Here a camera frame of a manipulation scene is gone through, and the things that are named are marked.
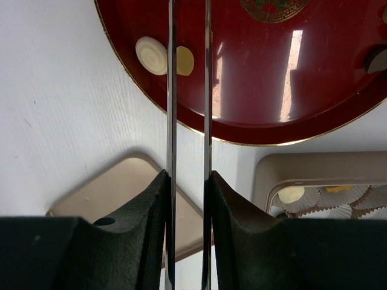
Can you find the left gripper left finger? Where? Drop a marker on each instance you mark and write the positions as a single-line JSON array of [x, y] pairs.
[[67, 112]]

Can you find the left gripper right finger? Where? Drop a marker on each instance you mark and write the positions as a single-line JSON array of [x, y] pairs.
[[257, 251]]

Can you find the white spiral chocolate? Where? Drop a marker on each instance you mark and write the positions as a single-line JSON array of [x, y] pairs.
[[291, 194]]

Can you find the caramel chocolate piece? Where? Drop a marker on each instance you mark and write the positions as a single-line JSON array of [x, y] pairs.
[[337, 189]]

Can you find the yellow round chocolate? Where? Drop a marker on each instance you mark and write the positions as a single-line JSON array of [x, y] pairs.
[[185, 61]]

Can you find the white round chocolate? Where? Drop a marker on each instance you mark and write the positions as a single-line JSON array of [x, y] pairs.
[[152, 55]]

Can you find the gold square tin lid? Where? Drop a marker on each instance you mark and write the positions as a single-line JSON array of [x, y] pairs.
[[120, 184]]

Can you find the gold square tin box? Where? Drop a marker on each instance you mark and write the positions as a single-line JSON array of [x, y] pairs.
[[364, 171]]

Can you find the red round tray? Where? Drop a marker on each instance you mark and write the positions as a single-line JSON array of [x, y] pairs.
[[283, 71]]

